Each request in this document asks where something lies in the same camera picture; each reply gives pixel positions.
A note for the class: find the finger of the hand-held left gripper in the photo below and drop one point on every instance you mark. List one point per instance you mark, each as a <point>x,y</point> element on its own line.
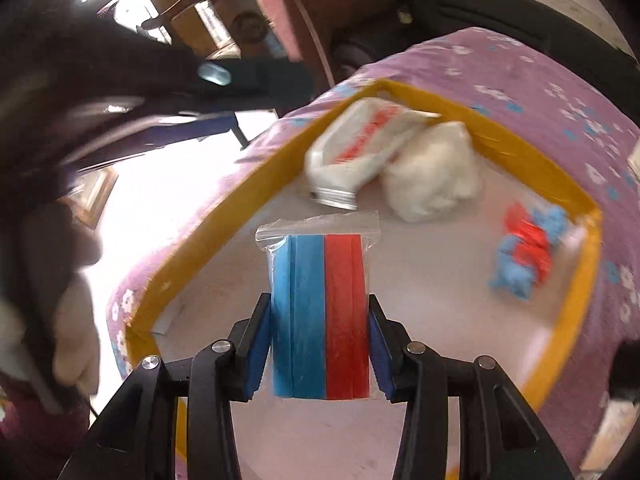
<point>260,80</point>
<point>200,127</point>

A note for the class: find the yellow-rimmed tray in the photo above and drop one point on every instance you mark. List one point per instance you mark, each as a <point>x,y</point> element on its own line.
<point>530,160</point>

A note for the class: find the purple floral blanket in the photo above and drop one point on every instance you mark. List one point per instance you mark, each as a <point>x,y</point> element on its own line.
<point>525,85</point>

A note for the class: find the black sofa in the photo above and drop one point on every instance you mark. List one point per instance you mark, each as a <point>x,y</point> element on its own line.
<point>475,5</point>

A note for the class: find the white plastic bag red print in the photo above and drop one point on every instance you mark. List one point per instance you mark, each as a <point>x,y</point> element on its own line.
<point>360,145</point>

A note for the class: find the white cotton wad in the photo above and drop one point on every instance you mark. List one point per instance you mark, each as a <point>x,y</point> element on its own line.
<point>435,175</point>

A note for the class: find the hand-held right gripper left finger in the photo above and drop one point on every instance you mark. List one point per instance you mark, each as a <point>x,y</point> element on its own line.
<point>256,355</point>

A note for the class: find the blue and red fluffy cloth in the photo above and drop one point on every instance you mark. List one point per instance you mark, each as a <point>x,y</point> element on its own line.
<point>525,255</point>

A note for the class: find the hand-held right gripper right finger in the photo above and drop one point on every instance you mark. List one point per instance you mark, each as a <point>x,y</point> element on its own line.
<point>384,360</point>

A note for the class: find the person's left hand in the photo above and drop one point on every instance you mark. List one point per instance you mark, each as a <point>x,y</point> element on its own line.
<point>75,340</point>

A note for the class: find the bag of blue red strips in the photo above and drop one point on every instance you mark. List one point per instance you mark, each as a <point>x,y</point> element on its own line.
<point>320,310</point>

